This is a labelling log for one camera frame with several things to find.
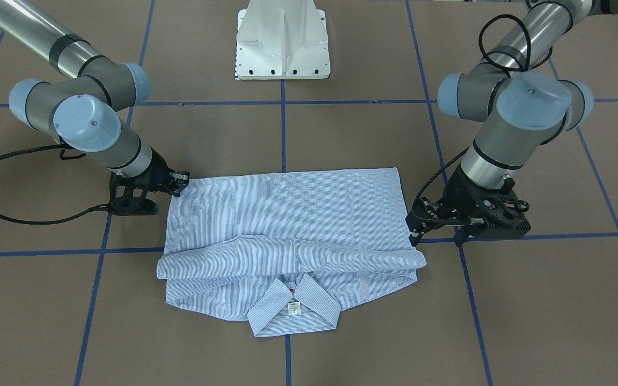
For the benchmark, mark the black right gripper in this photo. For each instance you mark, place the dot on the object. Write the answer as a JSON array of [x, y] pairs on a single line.
[[158, 171]]

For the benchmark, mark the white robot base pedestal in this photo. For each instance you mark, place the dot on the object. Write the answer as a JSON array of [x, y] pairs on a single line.
[[282, 40]]

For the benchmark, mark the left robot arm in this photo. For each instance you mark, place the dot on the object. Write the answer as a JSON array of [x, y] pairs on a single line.
[[519, 110]]

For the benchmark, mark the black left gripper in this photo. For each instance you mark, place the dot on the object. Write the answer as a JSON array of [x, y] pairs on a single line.
[[458, 196]]

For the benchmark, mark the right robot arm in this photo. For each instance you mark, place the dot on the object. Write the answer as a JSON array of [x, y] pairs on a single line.
[[81, 113]]

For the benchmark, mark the light blue striped shirt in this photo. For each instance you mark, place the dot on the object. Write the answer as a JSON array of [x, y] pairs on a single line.
[[287, 252]]

